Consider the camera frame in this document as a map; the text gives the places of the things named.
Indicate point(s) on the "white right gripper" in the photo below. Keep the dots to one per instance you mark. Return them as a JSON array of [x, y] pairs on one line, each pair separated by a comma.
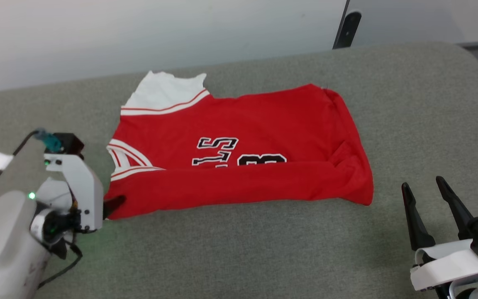
[[450, 265]]

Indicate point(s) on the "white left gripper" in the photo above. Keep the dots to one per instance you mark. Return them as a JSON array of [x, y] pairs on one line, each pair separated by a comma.
[[87, 195]]

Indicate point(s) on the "red and white jersey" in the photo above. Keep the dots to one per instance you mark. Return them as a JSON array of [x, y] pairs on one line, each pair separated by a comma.
[[264, 124]]

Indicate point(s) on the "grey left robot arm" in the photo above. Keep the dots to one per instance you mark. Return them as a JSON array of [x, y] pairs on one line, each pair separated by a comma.
[[2, 245]]

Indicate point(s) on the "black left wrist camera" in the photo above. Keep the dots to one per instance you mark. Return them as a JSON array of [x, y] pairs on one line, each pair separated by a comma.
[[71, 145]]

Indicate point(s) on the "black rounded wall bracket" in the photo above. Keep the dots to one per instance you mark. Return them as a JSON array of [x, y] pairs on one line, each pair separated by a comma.
[[349, 29]]

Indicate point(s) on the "grey partition post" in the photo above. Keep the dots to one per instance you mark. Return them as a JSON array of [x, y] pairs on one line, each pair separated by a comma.
[[342, 20]]

